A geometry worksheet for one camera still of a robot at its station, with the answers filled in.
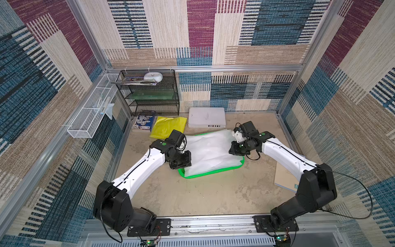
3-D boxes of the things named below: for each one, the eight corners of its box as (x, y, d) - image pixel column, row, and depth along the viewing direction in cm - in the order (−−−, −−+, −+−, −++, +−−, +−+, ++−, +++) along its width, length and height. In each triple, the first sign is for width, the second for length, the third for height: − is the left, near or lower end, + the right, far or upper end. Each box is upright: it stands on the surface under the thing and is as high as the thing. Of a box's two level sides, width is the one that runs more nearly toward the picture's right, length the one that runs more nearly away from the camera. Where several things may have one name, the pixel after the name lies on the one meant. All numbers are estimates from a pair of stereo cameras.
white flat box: (188, 128, 114) (187, 124, 111) (189, 110, 126) (188, 106, 123) (226, 127, 114) (226, 124, 111) (223, 110, 126) (224, 106, 123)
